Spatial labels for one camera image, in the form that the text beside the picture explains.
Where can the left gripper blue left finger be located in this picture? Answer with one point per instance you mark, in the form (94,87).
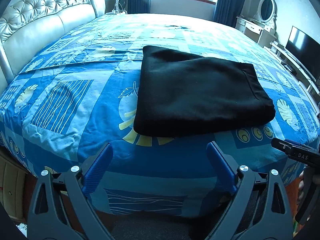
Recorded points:
(96,169)

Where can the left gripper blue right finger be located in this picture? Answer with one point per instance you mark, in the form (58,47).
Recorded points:
(225,174)

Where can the black studded pants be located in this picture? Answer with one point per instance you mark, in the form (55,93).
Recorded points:
(182,94)

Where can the person's right hand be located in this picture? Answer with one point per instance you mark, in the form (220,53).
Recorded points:
(300,188)

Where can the brown wooden door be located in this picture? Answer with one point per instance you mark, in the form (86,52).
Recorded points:
(292,193)

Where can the white tv cabinet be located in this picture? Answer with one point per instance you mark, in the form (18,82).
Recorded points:
(296,68)

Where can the blue patterned bed sheet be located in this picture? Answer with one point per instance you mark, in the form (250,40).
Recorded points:
(80,92)

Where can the cream bedside cabinet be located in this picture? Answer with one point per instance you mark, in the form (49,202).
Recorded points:
(12,183)

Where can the black flat television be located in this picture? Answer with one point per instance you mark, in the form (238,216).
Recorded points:
(306,50)

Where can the white dressing table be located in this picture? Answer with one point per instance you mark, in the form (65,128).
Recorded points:
(258,32)

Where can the white oval vanity mirror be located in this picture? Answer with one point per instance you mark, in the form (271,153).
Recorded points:
(267,13)

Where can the cream tufted leather headboard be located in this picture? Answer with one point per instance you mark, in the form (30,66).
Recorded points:
(29,25)

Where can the dark blue right curtain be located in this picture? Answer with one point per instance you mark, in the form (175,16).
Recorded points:
(226,11)

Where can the white desk fan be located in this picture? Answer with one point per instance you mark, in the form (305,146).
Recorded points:
(119,8)

